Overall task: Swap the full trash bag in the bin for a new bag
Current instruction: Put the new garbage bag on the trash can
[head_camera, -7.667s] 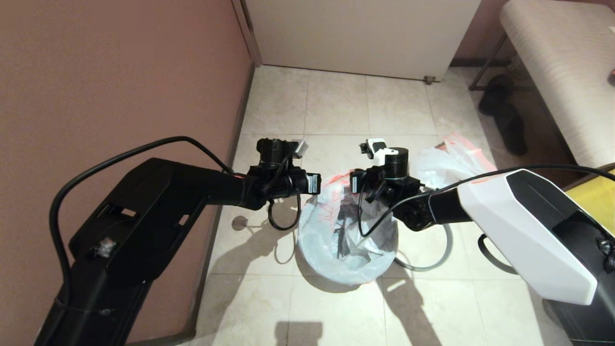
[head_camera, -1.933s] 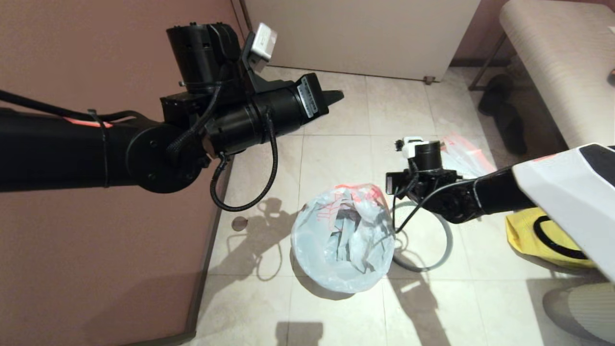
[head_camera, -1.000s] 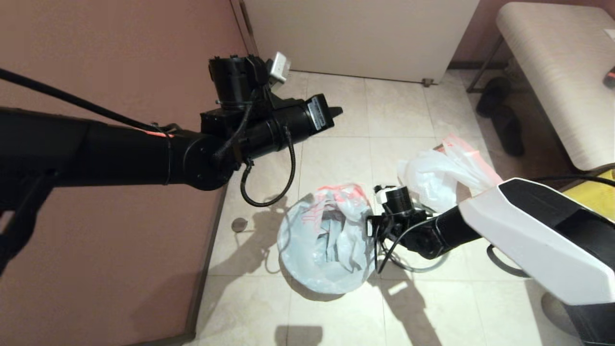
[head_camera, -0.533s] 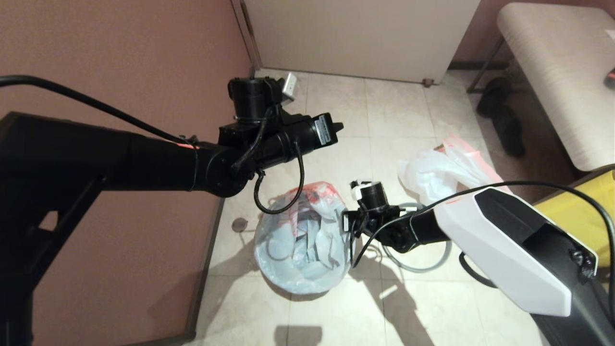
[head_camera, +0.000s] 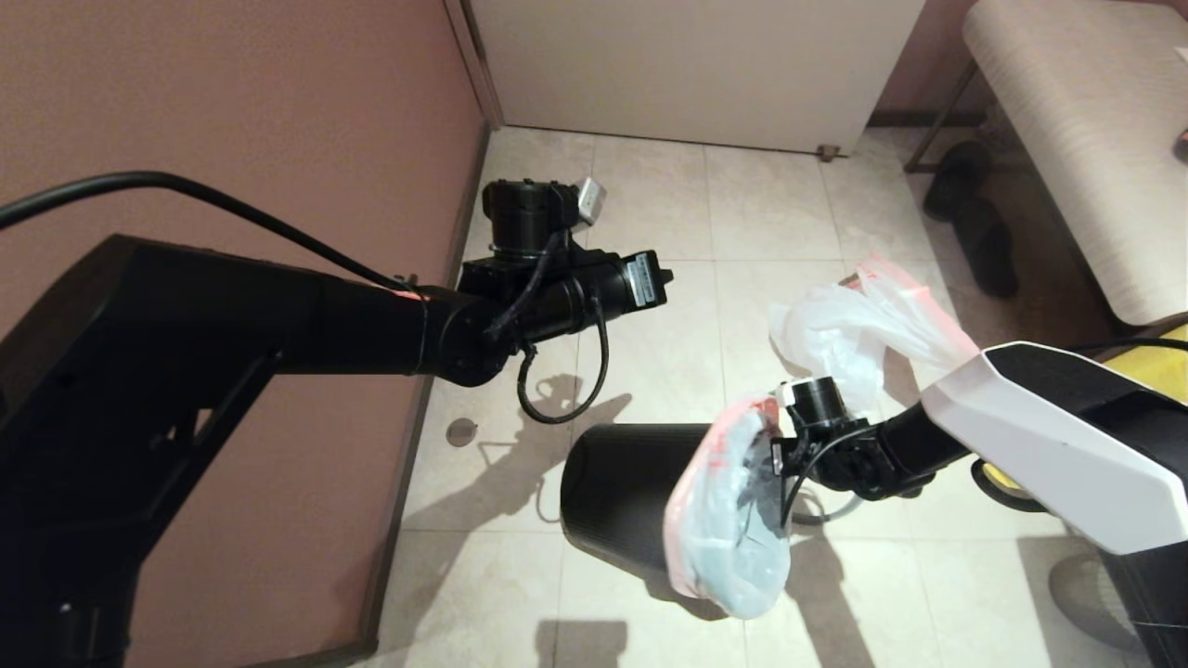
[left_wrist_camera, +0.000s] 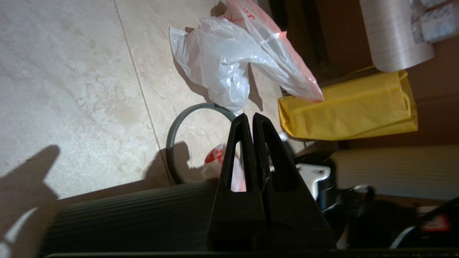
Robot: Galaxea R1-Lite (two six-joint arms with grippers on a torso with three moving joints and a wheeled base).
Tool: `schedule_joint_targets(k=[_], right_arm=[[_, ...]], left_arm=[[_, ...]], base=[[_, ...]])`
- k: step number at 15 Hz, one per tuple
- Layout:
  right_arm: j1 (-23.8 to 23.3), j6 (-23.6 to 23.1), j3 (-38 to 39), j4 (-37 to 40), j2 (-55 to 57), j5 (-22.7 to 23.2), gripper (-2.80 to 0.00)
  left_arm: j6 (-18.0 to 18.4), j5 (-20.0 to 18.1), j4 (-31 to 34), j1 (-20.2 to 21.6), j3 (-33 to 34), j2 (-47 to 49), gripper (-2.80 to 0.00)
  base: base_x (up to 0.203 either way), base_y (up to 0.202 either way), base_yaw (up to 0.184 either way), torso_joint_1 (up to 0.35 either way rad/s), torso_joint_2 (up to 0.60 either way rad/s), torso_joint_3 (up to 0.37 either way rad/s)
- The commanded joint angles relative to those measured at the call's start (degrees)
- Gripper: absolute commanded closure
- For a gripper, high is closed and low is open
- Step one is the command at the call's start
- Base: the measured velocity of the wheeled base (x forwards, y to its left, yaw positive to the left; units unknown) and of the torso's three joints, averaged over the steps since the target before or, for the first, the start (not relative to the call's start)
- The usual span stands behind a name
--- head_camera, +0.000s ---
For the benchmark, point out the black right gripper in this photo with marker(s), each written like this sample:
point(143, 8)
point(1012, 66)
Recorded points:
point(807, 450)

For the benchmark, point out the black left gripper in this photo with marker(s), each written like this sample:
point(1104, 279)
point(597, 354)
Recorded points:
point(594, 292)

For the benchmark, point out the new white red-print plastic bag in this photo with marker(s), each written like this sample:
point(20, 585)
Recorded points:
point(733, 529)

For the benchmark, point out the used white red-print trash bag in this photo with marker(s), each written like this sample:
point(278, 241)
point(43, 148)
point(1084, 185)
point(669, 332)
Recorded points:
point(854, 334)

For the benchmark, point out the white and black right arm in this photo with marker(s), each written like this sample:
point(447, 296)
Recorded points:
point(1049, 436)

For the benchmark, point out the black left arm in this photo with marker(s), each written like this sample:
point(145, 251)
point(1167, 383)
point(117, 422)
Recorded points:
point(204, 343)

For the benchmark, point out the yellow fabric bag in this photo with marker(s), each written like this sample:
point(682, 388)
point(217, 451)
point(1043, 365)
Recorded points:
point(1160, 357)

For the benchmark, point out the small metal door stop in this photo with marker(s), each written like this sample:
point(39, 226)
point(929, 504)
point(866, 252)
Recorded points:
point(828, 152)

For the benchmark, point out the white door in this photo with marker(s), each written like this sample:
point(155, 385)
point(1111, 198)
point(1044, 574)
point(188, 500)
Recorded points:
point(696, 74)

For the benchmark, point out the round metal floor drain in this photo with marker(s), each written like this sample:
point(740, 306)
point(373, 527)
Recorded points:
point(461, 430)

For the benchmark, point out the black slipper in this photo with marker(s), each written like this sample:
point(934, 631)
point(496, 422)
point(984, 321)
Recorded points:
point(956, 176)
point(988, 250)

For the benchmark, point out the grey metal bench leg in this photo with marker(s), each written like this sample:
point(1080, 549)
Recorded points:
point(939, 121)

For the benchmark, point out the grey round cushion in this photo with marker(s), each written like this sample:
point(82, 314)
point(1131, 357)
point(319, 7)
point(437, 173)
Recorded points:
point(1091, 603)

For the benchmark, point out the beige wood-grain bench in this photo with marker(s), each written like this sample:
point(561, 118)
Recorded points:
point(1086, 139)

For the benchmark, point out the red and black object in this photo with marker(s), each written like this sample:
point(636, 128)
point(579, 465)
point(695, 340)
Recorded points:
point(1182, 147)

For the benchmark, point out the beige door frame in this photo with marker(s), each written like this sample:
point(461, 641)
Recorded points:
point(478, 65)

